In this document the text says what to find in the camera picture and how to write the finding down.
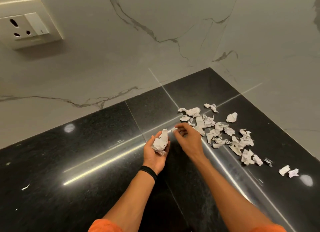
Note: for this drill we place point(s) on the person's left hand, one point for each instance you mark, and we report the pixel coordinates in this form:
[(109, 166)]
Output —
[(150, 157)]

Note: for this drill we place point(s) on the person's right hand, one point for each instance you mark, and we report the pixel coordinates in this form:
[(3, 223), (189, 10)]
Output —
[(193, 144)]

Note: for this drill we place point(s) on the person's left thumb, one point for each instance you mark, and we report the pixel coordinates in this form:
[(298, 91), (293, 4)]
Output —
[(155, 140)]

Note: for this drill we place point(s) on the person's right thumb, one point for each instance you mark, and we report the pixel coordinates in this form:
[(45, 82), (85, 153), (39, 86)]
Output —
[(179, 139)]

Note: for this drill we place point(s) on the white paper wad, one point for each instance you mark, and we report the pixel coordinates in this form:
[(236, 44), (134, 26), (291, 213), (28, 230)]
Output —
[(160, 142)]

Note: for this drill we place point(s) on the person's left forearm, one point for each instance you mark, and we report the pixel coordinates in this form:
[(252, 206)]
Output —
[(132, 199)]

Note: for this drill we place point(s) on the person's right forearm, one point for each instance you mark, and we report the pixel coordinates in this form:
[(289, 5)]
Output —
[(230, 196)]

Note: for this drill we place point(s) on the black wristband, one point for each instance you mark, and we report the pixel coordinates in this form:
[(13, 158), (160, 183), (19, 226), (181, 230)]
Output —
[(148, 171)]

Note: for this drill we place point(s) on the pile of crumpled paper scraps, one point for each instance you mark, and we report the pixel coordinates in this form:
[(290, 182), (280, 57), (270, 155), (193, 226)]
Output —
[(220, 134)]

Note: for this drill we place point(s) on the orange left sleeve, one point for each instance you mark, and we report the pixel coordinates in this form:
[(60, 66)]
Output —
[(103, 226)]

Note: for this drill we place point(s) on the orange sleeve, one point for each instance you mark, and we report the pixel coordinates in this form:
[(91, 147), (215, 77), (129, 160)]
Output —
[(103, 226), (268, 228)]

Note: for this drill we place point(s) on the orange right sleeve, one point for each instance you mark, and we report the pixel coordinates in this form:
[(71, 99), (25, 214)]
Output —
[(268, 228)]

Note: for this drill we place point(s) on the tiny white sliver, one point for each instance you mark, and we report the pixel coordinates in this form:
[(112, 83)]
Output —
[(25, 187)]

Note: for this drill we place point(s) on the white rocker switch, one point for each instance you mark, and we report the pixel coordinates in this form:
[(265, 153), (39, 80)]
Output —
[(37, 24)]

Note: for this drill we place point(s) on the white wall socket plate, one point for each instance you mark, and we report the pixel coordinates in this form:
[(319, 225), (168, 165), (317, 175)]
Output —
[(27, 24)]

